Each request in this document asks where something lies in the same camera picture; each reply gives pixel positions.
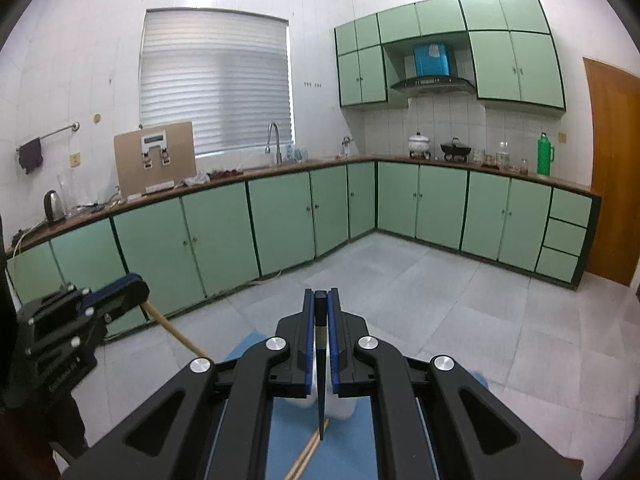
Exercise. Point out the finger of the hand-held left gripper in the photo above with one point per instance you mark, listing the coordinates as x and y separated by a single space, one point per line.
130 300
112 287

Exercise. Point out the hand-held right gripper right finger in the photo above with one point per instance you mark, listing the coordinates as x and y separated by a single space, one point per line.
334 350

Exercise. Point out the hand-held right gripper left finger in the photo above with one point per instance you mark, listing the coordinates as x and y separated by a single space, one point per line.
309 350

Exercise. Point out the light wooden chopstick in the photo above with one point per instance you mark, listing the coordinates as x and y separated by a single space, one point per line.
175 332

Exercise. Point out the bundle of chopsticks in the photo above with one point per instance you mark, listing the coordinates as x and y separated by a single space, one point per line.
306 452

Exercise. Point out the steel electric kettle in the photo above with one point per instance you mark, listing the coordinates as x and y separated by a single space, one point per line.
55 206

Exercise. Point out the blue mat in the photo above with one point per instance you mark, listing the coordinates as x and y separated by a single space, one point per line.
345 455

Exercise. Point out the clear glass pitcher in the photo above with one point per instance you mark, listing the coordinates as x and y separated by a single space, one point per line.
69 191

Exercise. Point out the green base cabinets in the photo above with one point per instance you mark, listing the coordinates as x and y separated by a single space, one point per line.
280 220

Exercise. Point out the crumpled cloth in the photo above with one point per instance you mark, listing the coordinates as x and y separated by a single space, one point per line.
196 179

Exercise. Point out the brown water dispenser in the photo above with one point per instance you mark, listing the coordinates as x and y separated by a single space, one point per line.
180 160

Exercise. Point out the dark hanging towel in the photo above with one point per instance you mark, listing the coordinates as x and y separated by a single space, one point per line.
31 156

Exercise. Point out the steel kitchen faucet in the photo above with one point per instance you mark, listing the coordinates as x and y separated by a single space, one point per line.
276 142

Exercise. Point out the white cooking pot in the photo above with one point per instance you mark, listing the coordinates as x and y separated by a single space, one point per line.
419 146

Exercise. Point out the white window blind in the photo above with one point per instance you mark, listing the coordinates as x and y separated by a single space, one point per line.
215 80

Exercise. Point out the black wok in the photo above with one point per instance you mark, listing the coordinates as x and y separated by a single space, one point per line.
455 149

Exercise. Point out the glass jar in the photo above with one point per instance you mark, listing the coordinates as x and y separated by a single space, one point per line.
502 156

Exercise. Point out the green thermos flask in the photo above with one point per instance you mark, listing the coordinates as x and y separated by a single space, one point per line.
546 157

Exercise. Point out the range hood with blue chimney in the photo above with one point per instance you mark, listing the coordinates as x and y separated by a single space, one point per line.
432 60

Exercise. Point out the wooden door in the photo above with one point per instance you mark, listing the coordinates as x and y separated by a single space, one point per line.
617 175

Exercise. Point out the yellow wall socket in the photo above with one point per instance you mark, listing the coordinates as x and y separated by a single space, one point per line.
75 159

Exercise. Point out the metal towel rail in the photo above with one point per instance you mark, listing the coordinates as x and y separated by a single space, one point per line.
50 135

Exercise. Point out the green wall cabinets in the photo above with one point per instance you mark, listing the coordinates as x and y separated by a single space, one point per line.
515 60

